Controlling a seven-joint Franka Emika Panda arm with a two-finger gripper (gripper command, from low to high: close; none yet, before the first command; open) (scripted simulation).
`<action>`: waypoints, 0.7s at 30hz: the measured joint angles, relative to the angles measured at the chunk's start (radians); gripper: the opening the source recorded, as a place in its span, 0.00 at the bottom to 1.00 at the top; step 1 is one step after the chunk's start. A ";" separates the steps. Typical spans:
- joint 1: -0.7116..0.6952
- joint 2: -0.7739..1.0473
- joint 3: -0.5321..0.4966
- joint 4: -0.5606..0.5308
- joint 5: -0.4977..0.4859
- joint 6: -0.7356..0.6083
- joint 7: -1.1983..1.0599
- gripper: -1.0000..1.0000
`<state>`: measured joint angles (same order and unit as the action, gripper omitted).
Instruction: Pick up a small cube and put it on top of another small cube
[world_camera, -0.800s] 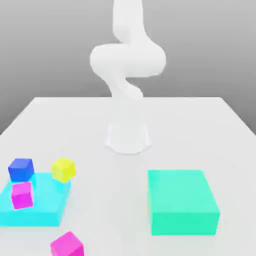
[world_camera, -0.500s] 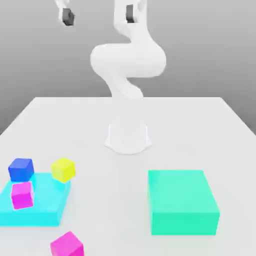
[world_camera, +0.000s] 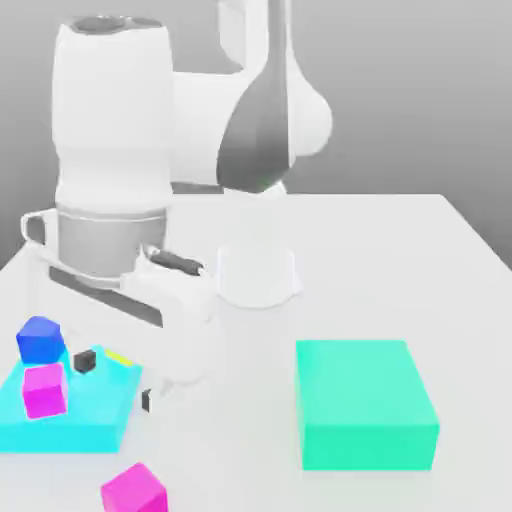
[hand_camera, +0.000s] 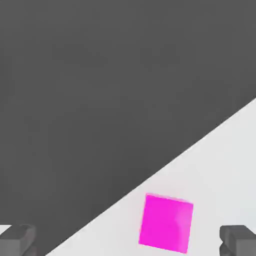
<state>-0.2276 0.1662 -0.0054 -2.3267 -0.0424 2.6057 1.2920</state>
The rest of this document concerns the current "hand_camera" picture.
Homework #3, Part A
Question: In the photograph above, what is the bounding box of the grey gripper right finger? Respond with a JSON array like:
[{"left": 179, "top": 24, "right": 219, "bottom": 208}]
[{"left": 219, "top": 224, "right": 256, "bottom": 256}]

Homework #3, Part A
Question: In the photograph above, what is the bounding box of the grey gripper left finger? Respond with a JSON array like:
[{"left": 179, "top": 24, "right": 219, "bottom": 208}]
[{"left": 0, "top": 224, "right": 37, "bottom": 256}]

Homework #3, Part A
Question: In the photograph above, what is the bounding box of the small magenta cube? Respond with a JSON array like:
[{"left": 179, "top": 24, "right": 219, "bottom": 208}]
[{"left": 138, "top": 193, "right": 194, "bottom": 254}]

